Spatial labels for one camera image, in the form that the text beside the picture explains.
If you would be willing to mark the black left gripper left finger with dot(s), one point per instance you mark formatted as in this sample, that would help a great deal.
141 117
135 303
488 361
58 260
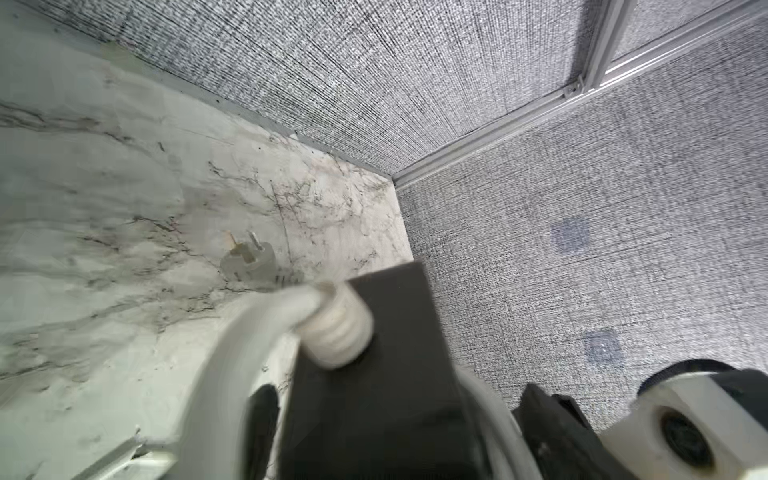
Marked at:
261 428

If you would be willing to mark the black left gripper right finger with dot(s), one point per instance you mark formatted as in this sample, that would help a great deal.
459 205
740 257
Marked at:
561 439

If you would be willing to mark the black and white power strip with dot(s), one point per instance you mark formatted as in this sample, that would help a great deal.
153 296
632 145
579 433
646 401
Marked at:
366 387

